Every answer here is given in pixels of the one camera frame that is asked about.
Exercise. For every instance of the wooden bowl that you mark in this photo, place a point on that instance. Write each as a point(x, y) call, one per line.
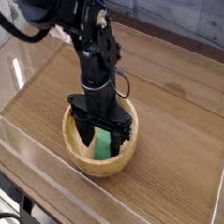
point(83, 156)

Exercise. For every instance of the black table leg bracket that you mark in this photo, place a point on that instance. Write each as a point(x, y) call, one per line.
point(26, 208)

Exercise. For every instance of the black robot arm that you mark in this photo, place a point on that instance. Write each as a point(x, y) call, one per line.
point(89, 25)

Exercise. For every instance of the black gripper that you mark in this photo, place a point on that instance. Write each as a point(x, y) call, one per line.
point(100, 108)

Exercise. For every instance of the green foam stick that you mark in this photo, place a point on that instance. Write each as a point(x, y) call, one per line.
point(103, 145)

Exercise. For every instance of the clear acrylic barrier wall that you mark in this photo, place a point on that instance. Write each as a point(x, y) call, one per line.
point(171, 171)

